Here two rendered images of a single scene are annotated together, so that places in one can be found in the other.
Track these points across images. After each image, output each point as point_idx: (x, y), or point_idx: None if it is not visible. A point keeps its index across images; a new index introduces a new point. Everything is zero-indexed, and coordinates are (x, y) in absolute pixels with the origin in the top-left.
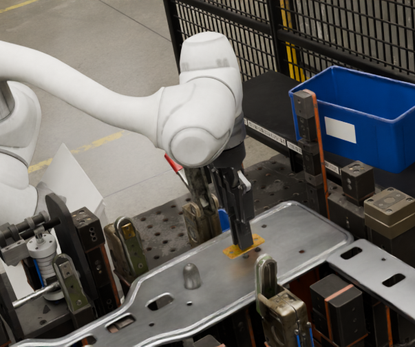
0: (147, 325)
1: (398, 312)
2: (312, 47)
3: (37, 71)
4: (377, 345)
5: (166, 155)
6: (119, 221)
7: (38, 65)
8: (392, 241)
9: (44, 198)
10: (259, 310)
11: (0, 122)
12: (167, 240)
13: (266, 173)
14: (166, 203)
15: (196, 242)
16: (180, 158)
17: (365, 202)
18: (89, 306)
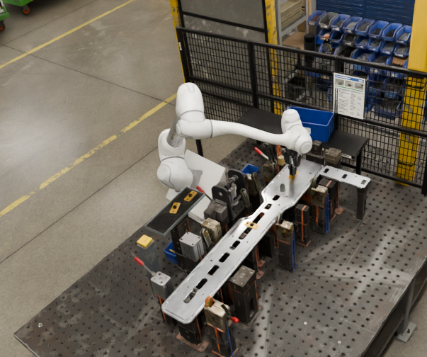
0: (277, 205)
1: (351, 185)
2: (274, 98)
3: (241, 130)
4: (336, 197)
5: (255, 149)
6: (253, 174)
7: (241, 127)
8: (336, 164)
9: (193, 172)
10: (309, 193)
11: (179, 146)
12: (226, 180)
13: (247, 146)
14: None
15: (268, 177)
16: (303, 151)
17: (325, 154)
18: (251, 204)
